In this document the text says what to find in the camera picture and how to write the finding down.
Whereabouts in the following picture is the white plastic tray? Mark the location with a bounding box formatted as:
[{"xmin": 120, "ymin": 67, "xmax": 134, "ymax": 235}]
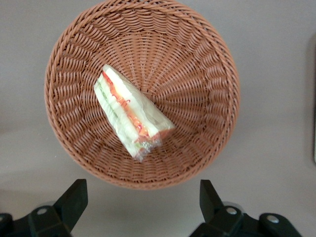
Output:
[{"xmin": 308, "ymin": 34, "xmax": 316, "ymax": 164}]

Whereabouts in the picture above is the brown woven wicker basket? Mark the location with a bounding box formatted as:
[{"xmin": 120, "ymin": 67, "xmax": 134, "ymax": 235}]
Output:
[{"xmin": 43, "ymin": 0, "xmax": 240, "ymax": 190}]

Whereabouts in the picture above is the plastic-wrapped triangle sandwich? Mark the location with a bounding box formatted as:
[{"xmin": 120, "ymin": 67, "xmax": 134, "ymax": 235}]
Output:
[{"xmin": 93, "ymin": 64, "xmax": 176, "ymax": 162}]

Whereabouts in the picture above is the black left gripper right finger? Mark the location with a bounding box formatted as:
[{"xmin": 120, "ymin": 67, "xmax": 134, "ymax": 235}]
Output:
[{"xmin": 190, "ymin": 179, "xmax": 303, "ymax": 237}]

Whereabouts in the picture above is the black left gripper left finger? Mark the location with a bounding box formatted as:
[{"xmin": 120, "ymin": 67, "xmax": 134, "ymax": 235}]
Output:
[{"xmin": 0, "ymin": 179, "xmax": 89, "ymax": 237}]

